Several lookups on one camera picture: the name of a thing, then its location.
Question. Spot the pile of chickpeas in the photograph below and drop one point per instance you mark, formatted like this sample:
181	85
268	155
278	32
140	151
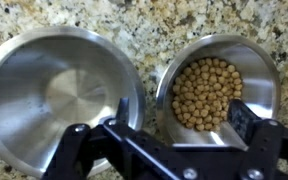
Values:
204	93

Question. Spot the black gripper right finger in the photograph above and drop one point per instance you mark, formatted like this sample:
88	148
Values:
264	146

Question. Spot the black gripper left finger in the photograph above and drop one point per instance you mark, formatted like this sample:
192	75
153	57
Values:
80	150

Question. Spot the stainless steel bowl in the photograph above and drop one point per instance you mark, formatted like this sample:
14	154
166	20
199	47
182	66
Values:
50	93
260	83

